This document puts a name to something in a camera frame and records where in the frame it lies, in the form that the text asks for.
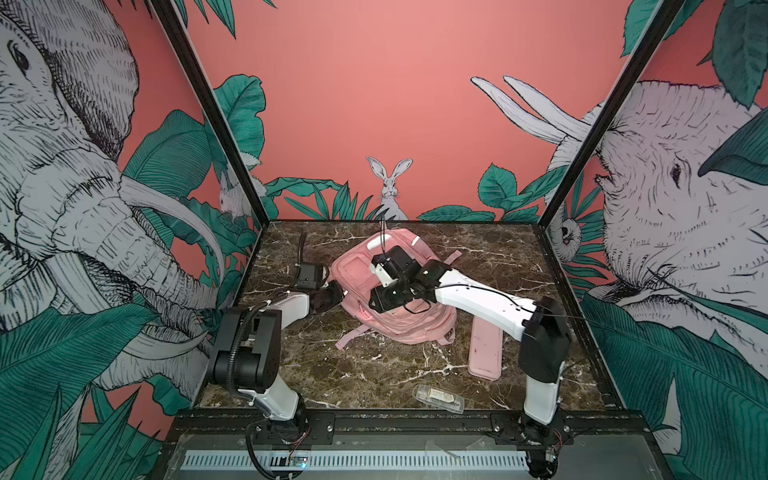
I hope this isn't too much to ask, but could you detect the clear plastic eraser box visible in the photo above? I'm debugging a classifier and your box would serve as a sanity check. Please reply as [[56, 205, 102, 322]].
[[413, 385, 465, 414]]

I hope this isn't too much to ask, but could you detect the black frame post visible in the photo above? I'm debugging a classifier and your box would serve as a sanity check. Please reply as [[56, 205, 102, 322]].
[[151, 0, 270, 228], [537, 0, 684, 229]]

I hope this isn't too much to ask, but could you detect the white ventilation grille strip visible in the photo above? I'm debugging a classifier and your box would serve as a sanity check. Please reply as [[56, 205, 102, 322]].
[[180, 450, 528, 472]]

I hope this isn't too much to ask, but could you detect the pink student backpack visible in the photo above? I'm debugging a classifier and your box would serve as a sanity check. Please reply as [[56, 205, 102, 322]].
[[330, 228, 457, 350]]

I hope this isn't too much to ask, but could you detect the black frame post right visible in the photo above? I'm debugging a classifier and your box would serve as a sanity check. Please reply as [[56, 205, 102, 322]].
[[537, 0, 684, 229]]

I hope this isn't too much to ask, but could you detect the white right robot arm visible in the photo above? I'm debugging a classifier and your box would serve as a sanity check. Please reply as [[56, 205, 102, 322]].
[[369, 254, 571, 426]]

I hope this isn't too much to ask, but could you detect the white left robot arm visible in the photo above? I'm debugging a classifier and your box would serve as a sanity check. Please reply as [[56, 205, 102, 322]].
[[206, 281, 347, 421]]

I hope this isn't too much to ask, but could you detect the pink pencil case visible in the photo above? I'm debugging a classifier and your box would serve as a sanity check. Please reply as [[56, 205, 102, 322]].
[[468, 316, 504, 381]]

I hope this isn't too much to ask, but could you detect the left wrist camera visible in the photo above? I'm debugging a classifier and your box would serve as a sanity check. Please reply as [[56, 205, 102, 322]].
[[293, 262, 330, 292]]

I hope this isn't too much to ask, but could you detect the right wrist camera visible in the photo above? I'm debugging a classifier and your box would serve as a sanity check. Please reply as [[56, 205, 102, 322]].
[[371, 246, 421, 287]]

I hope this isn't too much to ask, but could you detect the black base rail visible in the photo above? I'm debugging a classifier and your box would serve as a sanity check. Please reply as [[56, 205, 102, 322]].
[[165, 409, 653, 447]]

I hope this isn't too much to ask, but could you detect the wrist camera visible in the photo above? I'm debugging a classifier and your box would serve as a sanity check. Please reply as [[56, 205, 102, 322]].
[[293, 262, 330, 292], [371, 246, 421, 287]]

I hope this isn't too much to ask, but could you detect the black frame post left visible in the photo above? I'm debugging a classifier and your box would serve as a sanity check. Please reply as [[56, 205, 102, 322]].
[[151, 0, 270, 228]]

